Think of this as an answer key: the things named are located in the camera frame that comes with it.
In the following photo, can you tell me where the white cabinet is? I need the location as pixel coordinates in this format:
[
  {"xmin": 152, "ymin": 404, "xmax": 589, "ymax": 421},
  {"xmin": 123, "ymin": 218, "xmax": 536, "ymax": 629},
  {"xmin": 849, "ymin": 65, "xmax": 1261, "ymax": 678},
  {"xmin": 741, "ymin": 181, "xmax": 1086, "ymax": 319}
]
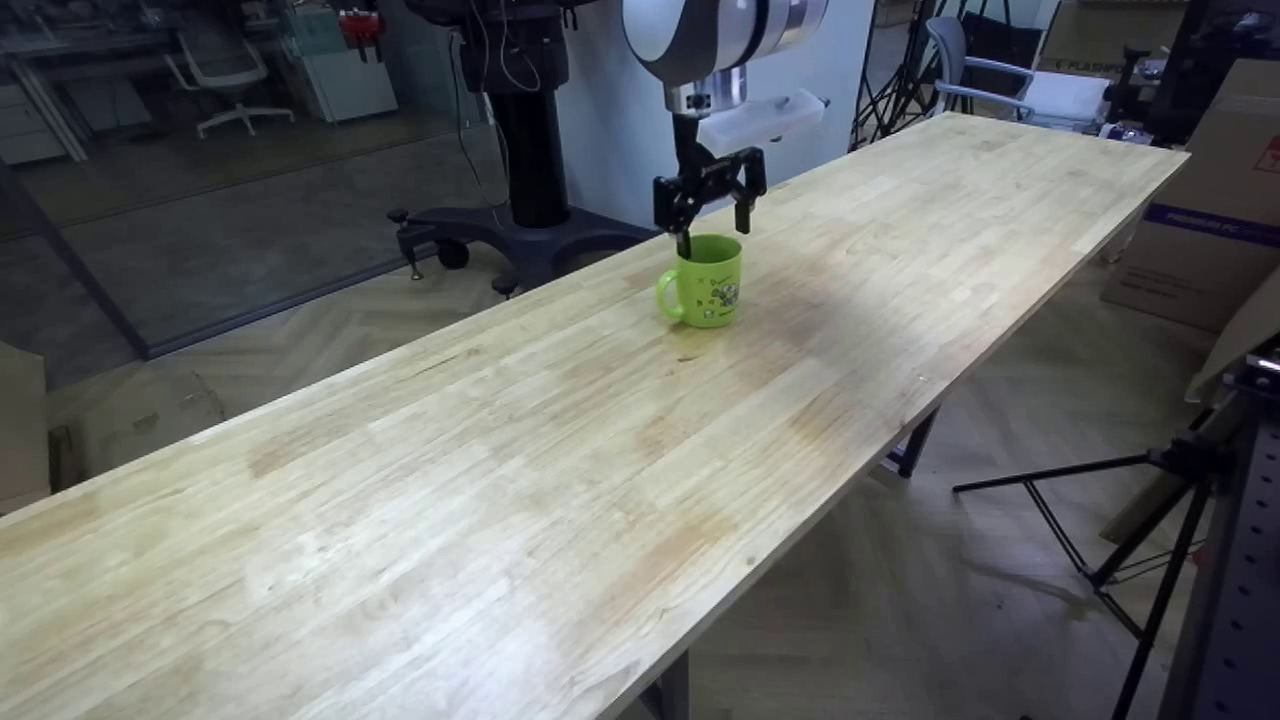
[{"xmin": 274, "ymin": 5, "xmax": 400, "ymax": 127}]

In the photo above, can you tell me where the white grey chair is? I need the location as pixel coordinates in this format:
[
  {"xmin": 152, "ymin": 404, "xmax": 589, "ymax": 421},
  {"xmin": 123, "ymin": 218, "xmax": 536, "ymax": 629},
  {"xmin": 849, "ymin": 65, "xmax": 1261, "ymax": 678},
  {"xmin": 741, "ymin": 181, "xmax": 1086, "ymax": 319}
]
[{"xmin": 925, "ymin": 12, "xmax": 1117, "ymax": 137}]

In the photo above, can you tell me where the cardboard box with purple strip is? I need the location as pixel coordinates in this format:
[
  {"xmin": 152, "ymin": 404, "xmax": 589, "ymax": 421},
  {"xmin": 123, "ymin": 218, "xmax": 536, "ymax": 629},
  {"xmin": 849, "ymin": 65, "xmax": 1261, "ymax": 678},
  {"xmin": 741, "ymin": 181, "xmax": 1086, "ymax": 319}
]
[{"xmin": 1098, "ymin": 54, "xmax": 1280, "ymax": 335}]

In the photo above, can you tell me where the black wheeled pedestal stand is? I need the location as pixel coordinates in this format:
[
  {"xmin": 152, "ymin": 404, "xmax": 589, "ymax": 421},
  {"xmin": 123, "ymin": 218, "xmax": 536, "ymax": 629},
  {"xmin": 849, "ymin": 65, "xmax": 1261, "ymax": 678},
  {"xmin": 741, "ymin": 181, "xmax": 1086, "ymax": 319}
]
[{"xmin": 389, "ymin": 0, "xmax": 673, "ymax": 298}]

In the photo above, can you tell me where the green printed mug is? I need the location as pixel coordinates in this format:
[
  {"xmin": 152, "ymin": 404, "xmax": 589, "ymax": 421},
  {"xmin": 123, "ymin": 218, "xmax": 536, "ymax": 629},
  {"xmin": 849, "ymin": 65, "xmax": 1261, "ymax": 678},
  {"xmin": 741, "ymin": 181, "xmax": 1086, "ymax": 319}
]
[{"xmin": 648, "ymin": 231, "xmax": 749, "ymax": 333}]

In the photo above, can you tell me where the black table leg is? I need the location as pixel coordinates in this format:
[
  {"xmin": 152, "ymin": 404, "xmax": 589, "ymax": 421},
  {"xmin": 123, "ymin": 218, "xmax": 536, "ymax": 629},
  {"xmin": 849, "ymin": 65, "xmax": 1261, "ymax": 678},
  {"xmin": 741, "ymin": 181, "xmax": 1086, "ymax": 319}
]
[{"xmin": 889, "ymin": 404, "xmax": 943, "ymax": 478}]

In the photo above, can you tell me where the black camera tripod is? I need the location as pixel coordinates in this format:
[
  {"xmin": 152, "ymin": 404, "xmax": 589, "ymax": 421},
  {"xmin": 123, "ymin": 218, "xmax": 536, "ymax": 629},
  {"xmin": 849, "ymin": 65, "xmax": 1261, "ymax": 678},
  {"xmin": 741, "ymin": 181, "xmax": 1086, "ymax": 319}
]
[{"xmin": 952, "ymin": 394, "xmax": 1244, "ymax": 720}]

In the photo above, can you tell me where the beige box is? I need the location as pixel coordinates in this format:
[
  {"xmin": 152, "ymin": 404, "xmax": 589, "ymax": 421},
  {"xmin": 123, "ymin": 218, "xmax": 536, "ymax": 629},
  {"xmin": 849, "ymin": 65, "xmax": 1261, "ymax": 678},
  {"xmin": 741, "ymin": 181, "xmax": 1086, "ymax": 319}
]
[{"xmin": 0, "ymin": 335, "xmax": 54, "ymax": 517}]

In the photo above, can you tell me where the small red object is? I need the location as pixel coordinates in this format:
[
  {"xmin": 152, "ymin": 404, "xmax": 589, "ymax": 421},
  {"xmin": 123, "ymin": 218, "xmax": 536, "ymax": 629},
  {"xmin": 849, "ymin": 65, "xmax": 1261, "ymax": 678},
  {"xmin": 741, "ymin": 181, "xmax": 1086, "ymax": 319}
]
[{"xmin": 330, "ymin": 5, "xmax": 389, "ymax": 53}]

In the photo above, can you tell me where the black perforated metal rack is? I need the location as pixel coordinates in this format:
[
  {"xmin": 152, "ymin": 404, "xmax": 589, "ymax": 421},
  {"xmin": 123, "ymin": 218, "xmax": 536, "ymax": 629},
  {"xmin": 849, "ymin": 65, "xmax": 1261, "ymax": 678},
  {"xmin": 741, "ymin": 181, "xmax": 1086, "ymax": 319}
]
[{"xmin": 1156, "ymin": 335, "xmax": 1280, "ymax": 720}]

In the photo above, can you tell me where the black equipment stand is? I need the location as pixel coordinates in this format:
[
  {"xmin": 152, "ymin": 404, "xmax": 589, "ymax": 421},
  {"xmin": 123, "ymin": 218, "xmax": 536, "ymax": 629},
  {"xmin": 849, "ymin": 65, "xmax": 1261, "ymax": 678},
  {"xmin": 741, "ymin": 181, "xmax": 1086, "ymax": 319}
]
[{"xmin": 1117, "ymin": 0, "xmax": 1280, "ymax": 148}]

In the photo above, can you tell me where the white office chair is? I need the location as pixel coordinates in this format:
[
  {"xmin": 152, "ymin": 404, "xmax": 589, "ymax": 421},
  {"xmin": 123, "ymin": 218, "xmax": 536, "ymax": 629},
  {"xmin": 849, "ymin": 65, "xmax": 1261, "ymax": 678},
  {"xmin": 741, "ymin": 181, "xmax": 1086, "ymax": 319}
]
[{"xmin": 165, "ymin": 21, "xmax": 300, "ymax": 144}]

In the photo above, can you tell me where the grey desk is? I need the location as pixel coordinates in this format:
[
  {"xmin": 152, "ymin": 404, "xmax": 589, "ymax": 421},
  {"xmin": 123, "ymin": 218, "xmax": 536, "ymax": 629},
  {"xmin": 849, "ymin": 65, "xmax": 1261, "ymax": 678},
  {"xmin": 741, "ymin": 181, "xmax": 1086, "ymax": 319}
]
[{"xmin": 0, "ymin": 24, "xmax": 177, "ymax": 170}]

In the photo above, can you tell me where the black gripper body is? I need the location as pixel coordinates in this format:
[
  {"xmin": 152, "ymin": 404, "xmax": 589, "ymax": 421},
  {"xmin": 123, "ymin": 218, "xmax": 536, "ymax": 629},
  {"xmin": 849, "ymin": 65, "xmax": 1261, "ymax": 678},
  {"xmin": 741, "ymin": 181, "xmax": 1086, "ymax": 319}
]
[{"xmin": 669, "ymin": 108, "xmax": 749, "ymax": 200}]

